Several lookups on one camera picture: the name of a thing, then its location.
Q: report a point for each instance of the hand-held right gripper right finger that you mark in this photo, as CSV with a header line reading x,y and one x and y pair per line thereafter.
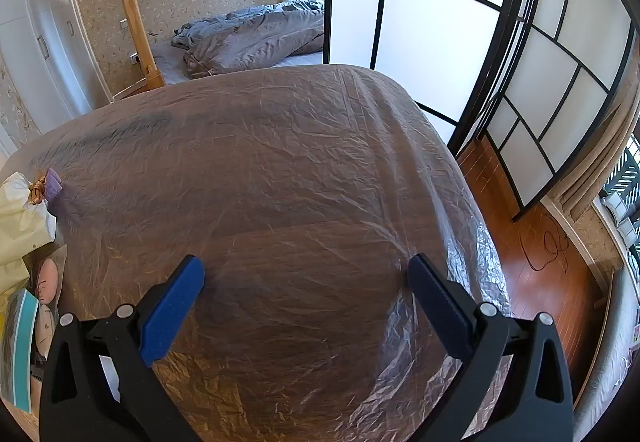
x,y
440,302

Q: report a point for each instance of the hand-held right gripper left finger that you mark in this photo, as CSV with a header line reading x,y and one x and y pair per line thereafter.
x,y
172,307

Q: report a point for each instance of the yellow tissue packet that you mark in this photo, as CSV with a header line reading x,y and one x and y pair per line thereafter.
x,y
20,352

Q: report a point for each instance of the pink round pads packet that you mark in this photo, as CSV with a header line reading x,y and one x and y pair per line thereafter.
x,y
50,279

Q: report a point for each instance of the pale yellow plastic bag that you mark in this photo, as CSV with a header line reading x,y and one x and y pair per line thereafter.
x,y
22,232

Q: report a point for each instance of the small purple pouch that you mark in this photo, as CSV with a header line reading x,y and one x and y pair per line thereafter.
x,y
52,184

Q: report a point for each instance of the wooden table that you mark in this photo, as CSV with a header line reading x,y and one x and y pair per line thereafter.
x,y
20,429

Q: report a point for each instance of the beige curtain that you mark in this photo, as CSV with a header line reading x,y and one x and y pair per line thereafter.
x,y
595,177

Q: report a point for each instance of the window lattice railing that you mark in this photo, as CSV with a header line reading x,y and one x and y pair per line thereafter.
x,y
625,192

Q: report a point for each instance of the white bed sheet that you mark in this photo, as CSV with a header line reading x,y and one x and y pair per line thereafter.
x,y
165,67

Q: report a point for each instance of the black framed translucent screen panel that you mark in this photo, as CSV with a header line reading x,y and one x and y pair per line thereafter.
x,y
560,87
415,47

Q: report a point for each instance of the grey duvet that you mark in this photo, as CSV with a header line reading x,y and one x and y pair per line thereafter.
x,y
250,37

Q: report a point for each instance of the white wardrobe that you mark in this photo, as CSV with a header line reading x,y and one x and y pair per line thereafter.
x,y
45,22

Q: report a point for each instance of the wooden bunk bed frame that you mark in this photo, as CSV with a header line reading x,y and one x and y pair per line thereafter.
x,y
131,12

